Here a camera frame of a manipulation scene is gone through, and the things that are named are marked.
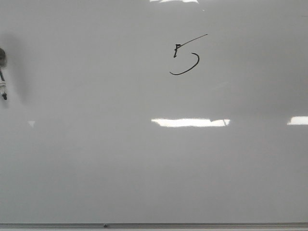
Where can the taped whiteboard marker pen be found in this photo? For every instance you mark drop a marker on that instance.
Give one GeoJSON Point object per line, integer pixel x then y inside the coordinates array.
{"type": "Point", "coordinates": [3, 63]}

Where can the grey aluminium whiteboard frame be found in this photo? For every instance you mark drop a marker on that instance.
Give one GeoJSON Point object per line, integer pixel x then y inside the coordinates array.
{"type": "Point", "coordinates": [271, 225]}

